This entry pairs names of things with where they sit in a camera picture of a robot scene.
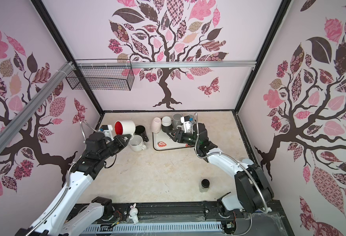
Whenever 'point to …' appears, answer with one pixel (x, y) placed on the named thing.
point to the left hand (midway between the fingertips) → (131, 138)
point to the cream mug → (135, 142)
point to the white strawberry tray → (161, 140)
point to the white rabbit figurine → (133, 213)
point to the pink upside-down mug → (156, 125)
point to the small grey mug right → (191, 118)
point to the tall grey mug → (176, 120)
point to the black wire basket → (101, 74)
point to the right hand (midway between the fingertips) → (169, 132)
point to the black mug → (140, 130)
